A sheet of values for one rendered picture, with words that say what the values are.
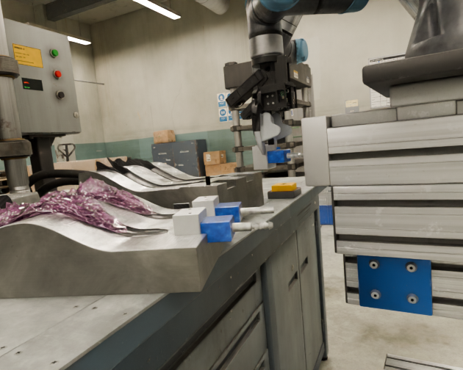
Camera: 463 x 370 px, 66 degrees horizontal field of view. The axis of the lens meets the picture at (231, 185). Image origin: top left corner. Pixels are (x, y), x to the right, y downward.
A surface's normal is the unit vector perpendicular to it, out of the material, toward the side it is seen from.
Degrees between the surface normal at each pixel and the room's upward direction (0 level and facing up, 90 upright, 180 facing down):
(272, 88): 90
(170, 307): 90
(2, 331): 0
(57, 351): 0
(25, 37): 90
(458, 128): 90
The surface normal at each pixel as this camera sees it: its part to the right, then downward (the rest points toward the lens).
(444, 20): -0.85, -0.17
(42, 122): 0.90, -0.04
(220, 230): -0.13, 0.13
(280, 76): -0.50, 0.15
